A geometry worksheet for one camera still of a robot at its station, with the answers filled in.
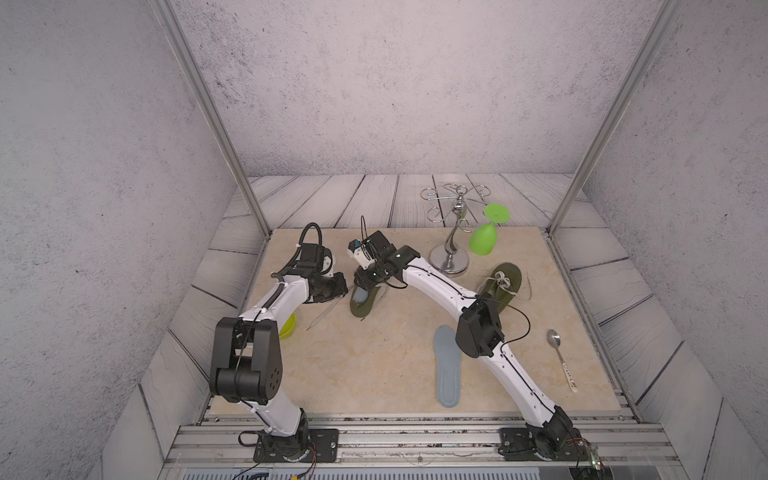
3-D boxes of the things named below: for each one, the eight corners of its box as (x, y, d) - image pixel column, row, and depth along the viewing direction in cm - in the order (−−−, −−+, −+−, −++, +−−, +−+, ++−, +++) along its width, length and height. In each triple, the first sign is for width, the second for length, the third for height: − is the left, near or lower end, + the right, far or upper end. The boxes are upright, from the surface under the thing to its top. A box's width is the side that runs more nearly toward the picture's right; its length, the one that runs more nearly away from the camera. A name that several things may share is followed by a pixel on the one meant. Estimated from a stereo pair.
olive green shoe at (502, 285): (476, 296, 103) (481, 284, 98) (502, 265, 112) (508, 252, 106) (501, 313, 99) (507, 301, 93) (526, 279, 108) (533, 266, 102)
